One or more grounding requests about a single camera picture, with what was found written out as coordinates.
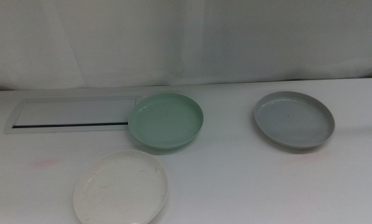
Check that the pale green shallow bowl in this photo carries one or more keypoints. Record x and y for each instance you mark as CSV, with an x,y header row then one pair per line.
x,y
165,123

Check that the white shallow bowl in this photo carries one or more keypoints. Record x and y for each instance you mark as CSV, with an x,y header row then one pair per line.
x,y
120,189

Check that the white backdrop curtain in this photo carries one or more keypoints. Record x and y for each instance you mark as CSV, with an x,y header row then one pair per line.
x,y
186,40

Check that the grey shallow bowl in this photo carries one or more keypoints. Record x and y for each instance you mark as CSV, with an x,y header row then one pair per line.
x,y
293,121

